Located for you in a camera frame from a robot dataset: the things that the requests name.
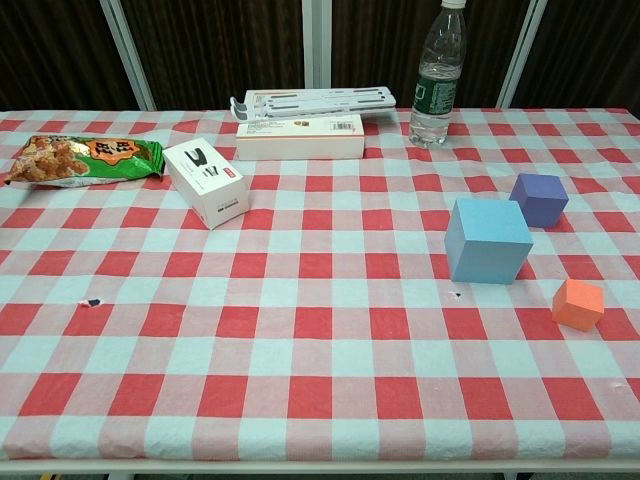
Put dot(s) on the medium purple cube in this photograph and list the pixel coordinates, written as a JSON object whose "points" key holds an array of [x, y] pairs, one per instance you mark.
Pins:
{"points": [[542, 200]]}

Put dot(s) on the small orange cube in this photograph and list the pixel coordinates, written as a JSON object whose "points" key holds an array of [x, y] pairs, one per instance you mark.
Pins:
{"points": [[579, 305]]}

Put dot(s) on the flat white cardboard box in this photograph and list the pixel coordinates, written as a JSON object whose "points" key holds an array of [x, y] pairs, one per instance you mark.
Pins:
{"points": [[300, 142]]}

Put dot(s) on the red white checkered tablecloth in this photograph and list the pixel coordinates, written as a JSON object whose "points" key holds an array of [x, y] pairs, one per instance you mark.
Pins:
{"points": [[300, 350]]}

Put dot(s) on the small white stapler box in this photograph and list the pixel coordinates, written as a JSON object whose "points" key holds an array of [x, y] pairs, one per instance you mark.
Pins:
{"points": [[207, 180]]}

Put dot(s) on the white folding laptop stand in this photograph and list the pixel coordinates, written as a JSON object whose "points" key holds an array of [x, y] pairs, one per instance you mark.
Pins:
{"points": [[320, 102]]}

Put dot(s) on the large light blue cube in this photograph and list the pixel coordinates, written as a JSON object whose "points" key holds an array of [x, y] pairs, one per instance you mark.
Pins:
{"points": [[487, 245]]}

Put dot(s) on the clear plastic water bottle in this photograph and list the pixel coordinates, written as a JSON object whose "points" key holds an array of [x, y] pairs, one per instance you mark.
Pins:
{"points": [[435, 100]]}

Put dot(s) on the green snack bag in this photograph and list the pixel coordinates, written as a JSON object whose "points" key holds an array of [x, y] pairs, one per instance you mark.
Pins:
{"points": [[85, 160]]}

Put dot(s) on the white partition post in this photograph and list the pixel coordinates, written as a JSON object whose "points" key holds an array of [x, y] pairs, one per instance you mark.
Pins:
{"points": [[522, 50], [316, 45], [127, 55]]}

